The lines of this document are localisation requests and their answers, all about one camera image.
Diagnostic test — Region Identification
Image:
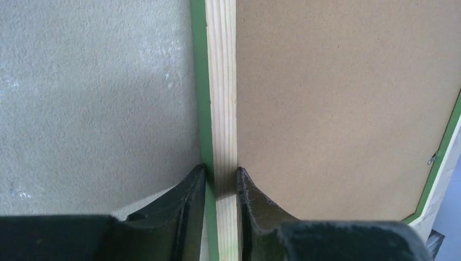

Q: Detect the green picture frame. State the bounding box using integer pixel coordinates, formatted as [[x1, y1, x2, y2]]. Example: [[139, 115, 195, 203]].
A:
[[190, 1, 460, 260]]

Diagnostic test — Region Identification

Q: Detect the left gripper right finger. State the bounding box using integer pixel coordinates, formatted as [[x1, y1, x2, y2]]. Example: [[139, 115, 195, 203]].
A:
[[236, 167, 299, 260]]

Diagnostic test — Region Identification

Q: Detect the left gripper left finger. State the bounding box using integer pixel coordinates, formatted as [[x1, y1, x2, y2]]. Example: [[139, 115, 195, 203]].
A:
[[119, 164, 207, 260]]

